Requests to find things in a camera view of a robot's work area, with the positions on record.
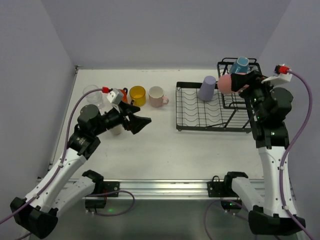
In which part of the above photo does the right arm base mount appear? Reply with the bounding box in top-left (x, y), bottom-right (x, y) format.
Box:
top-left (206, 175), bottom-right (242, 213)

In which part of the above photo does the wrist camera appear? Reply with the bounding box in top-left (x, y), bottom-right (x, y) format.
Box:
top-left (106, 88), bottom-right (124, 105)
top-left (261, 64), bottom-right (293, 87)

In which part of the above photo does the blue mug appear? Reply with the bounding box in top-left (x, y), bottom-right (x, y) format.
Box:
top-left (229, 56), bottom-right (250, 74)

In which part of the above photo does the pink mug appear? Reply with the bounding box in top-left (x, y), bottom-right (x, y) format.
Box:
top-left (148, 86), bottom-right (169, 108)

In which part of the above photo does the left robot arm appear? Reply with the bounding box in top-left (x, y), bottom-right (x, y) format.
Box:
top-left (10, 101), bottom-right (152, 239)

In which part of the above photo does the lilac tumbler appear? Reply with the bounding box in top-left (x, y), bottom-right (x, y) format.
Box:
top-left (198, 75), bottom-right (216, 102)

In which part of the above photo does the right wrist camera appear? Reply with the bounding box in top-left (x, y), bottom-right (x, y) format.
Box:
top-left (261, 64), bottom-right (293, 87)

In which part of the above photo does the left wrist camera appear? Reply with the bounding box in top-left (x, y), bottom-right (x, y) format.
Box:
top-left (106, 88), bottom-right (124, 105)

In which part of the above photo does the clear glass cup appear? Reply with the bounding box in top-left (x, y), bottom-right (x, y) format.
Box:
top-left (94, 91), bottom-right (105, 110)
top-left (82, 84), bottom-right (100, 104)

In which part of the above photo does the aluminium rail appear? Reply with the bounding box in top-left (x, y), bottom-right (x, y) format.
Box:
top-left (32, 177), bottom-right (296, 201)

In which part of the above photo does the pink tumbler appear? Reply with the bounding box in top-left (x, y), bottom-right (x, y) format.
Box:
top-left (217, 74), bottom-right (249, 95)

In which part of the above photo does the black wire dish rack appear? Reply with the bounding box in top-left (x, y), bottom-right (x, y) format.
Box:
top-left (175, 57), bottom-right (266, 133)

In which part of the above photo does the orange mug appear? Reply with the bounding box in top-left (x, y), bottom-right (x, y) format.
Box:
top-left (120, 87), bottom-right (128, 103)

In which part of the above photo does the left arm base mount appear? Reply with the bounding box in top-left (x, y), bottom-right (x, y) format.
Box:
top-left (84, 181), bottom-right (120, 213)

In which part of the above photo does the cream tumbler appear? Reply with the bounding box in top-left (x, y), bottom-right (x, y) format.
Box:
top-left (109, 125), bottom-right (122, 136)

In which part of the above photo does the yellow mug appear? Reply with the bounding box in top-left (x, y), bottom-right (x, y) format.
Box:
top-left (129, 86), bottom-right (146, 107)

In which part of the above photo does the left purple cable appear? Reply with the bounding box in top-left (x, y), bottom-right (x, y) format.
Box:
top-left (0, 86), bottom-right (136, 240)

